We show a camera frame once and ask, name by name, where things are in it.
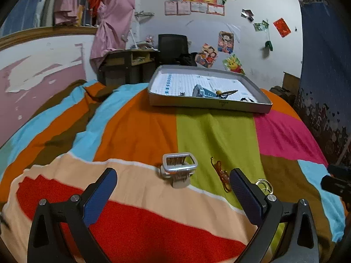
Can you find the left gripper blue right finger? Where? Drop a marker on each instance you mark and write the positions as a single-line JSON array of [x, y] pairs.
[[299, 241]]

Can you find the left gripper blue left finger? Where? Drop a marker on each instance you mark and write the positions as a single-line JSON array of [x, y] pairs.
[[47, 242]]

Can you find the beige hair claw clip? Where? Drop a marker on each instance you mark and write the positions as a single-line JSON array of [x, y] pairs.
[[178, 168]]

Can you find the blue patterned hanging curtain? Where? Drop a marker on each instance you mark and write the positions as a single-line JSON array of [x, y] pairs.
[[323, 100]]

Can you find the brown bag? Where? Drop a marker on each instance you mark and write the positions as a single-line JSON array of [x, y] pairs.
[[285, 94]]

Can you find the colourful striped bed blanket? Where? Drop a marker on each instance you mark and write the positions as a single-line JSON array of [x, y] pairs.
[[79, 132]]

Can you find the orange bead hairpin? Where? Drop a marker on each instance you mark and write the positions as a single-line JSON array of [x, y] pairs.
[[225, 94]]

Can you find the green hanging ornament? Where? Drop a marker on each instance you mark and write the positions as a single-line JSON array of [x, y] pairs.
[[268, 43]]

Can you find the Winnie the Pooh poster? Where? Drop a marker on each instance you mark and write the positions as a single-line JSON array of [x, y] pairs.
[[233, 64]]

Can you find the grey cardboard tray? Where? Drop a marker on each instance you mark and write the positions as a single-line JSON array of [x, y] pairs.
[[183, 86]]

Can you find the red paper square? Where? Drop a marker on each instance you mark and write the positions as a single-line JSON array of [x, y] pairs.
[[282, 27]]

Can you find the cartoon family poster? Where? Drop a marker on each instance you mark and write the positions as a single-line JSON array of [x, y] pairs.
[[207, 56]]

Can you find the anime boy poster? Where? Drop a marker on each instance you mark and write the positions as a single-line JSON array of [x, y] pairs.
[[225, 42]]

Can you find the wooden desk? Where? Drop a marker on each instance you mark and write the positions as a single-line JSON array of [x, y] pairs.
[[130, 66]]

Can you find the black white photos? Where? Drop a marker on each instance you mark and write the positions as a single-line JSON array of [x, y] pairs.
[[247, 14]]

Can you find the white desk lamp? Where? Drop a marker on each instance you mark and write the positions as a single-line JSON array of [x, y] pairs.
[[130, 40]]

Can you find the black office chair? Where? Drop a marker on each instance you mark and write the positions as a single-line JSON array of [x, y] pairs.
[[174, 50]]

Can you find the pink curtain left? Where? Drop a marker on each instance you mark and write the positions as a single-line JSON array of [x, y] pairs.
[[65, 11]]

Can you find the pink curtain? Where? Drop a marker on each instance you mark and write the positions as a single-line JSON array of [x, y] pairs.
[[114, 21], [65, 11]]

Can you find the pink curtain right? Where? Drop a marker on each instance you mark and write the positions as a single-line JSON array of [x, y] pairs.
[[114, 21]]

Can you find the green photo on wall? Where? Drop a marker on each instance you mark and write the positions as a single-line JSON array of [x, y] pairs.
[[261, 27]]

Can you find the metal wall shelf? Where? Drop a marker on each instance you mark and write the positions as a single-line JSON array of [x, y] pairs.
[[142, 16]]

